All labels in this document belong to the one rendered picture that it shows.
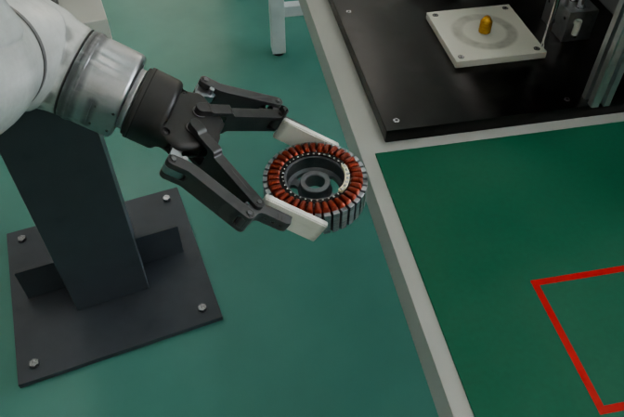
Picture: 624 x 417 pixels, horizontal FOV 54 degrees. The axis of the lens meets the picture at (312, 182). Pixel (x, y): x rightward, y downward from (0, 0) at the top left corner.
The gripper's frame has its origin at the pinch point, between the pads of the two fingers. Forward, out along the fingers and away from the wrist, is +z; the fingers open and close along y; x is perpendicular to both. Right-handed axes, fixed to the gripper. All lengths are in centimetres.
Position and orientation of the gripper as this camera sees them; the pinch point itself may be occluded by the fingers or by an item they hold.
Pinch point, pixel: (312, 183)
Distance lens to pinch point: 66.6
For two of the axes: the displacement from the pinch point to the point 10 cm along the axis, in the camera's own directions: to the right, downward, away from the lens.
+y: -1.2, 7.1, -6.9
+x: 4.7, -5.7, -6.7
